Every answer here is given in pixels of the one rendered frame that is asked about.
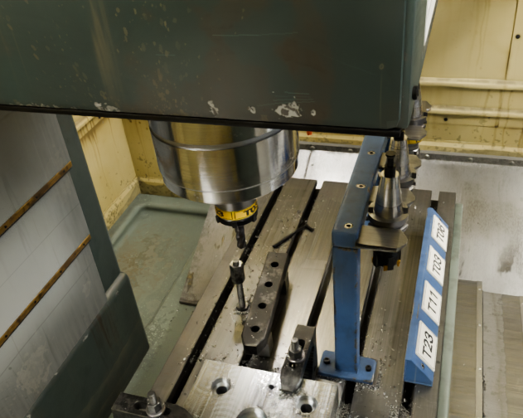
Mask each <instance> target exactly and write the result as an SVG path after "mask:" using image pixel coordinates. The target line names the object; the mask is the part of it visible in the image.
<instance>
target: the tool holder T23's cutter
mask: <svg viewBox="0 0 523 418"><path fill-rule="evenodd" d="M400 259H401V250H400V251H398V252H397V253H391V252H384V251H379V250H373V257H372V261H371V263H372V264H373V266H375V267H376V268H377V267H379V266H382V267H383V271H387V270H393V269H394V265H396V264H397V266H400Z"/></svg>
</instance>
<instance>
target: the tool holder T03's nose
mask: <svg viewBox="0 0 523 418"><path fill-rule="evenodd" d="M258 209H259V208H258V207H257V210H256V212H255V214H254V215H252V216H251V217H249V218H247V219H244V220H241V221H226V220H223V219H221V218H219V217H218V216H217V214H216V216H215V219H216V221H217V223H221V224H223V225H225V226H232V228H238V226H244V225H247V224H249V223H250V222H255V221H256V220H257V215H258Z"/></svg>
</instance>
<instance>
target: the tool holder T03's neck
mask: <svg viewBox="0 0 523 418"><path fill-rule="evenodd" d="M255 201H256V199H254V200H250V201H247V202H239V203H233V204H223V205H215V206H216V207H217V208H219V209H221V210H222V211H242V210H244V209H246V208H248V207H251V206H252V205H253V204H254V203H255ZM254 214H255V212H254V213H253V214H252V215H254ZM252 215H250V216H248V217H246V218H243V219H239V220H226V219H224V218H221V217H220V218H221V219H223V220H226V221H241V220H244V219H247V218H249V217H251V216H252ZM217 216H218V215H217Z"/></svg>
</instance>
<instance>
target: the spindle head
mask: <svg viewBox="0 0 523 418"><path fill-rule="evenodd" d="M437 5H438V0H436V2H435V5H434V9H433V15H432V18H431V22H430V25H429V32H428V35H427V39H426V42H425V43H424V31H425V19H426V7H427V0H0V110H6V111H19V112H31V113H43V114H67V115H79V116H91V117H104V118H116V119H140V120H152V121H164V122H176V123H189V124H212V125H224V126H236V127H249V128H261V129H285V130H297V131H309V132H321V133H334V134H357V135H370V136H381V137H394V138H399V137H400V134H401V130H402V129H406V128H408V126H409V122H410V119H411V114H412V111H413V107H414V101H415V100H417V99H418V97H419V80H420V76H421V72H422V69H423V65H424V58H425V55H426V51H427V47H428V43H429V37H430V33H431V30H432V26H433V20H434V16H435V13H436V8H437Z"/></svg>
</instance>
